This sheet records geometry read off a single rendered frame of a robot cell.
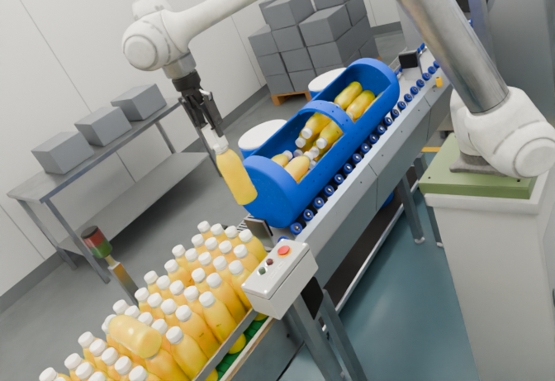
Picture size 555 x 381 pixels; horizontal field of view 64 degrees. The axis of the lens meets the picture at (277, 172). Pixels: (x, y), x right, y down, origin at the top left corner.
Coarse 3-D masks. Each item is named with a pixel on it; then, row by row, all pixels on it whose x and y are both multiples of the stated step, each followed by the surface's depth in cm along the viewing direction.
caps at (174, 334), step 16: (144, 288) 138; (176, 288) 132; (192, 288) 129; (208, 304) 123; (144, 320) 125; (160, 320) 122; (80, 336) 130; (176, 336) 115; (96, 352) 123; (112, 352) 119; (48, 368) 123; (80, 368) 118; (128, 368) 114
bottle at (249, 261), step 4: (248, 252) 137; (236, 256) 138; (240, 256) 136; (244, 256) 136; (248, 256) 137; (252, 256) 138; (240, 260) 137; (244, 260) 136; (248, 260) 136; (252, 260) 137; (256, 260) 138; (244, 264) 136; (248, 264) 136; (252, 264) 137; (256, 264) 138; (248, 268) 137; (252, 268) 137; (256, 268) 138; (252, 272) 137
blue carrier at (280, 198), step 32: (352, 64) 203; (384, 64) 199; (320, 96) 199; (384, 96) 192; (288, 128) 187; (352, 128) 176; (256, 160) 155; (320, 160) 162; (288, 192) 151; (288, 224) 160
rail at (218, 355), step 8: (248, 312) 130; (256, 312) 132; (248, 320) 130; (240, 328) 128; (232, 336) 126; (224, 344) 124; (232, 344) 126; (216, 352) 122; (224, 352) 124; (208, 360) 121; (216, 360) 122; (208, 368) 120; (200, 376) 118
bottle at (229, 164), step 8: (216, 152) 132; (224, 152) 131; (232, 152) 133; (216, 160) 133; (224, 160) 131; (232, 160) 132; (240, 160) 135; (224, 168) 132; (232, 168) 132; (240, 168) 134; (224, 176) 134; (232, 176) 133; (240, 176) 134; (248, 176) 137; (232, 184) 134; (240, 184) 134; (248, 184) 136; (232, 192) 137; (240, 192) 136; (248, 192) 136; (256, 192) 139; (240, 200) 137; (248, 200) 137
